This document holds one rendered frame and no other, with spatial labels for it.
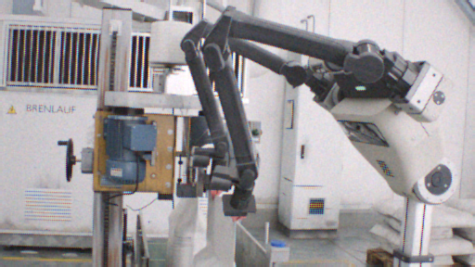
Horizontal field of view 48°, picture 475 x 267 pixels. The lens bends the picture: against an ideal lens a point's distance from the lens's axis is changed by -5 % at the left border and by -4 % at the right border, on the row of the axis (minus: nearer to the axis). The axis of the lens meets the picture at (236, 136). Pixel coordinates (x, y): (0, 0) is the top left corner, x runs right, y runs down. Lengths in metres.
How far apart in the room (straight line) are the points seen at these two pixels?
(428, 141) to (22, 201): 4.02
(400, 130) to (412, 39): 5.65
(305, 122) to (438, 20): 2.46
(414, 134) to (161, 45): 0.95
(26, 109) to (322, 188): 3.17
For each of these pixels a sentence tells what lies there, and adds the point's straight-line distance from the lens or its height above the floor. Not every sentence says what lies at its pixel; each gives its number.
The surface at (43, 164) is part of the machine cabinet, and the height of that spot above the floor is 0.80.
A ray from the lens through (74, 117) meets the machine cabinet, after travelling 4.93.
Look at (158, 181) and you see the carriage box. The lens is 2.21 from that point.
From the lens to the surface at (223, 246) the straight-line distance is 1.89.
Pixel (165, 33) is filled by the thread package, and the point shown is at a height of 1.63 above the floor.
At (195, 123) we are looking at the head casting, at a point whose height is 1.31.
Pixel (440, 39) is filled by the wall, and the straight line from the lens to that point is 7.40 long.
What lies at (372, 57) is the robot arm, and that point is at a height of 1.52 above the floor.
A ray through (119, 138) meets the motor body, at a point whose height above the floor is 1.25.
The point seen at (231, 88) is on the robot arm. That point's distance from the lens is 1.43.
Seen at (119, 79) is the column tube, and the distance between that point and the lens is 2.24.
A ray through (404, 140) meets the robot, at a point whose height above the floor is 1.32.
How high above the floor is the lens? 1.38
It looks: 3 degrees down
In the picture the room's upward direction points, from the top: 3 degrees clockwise
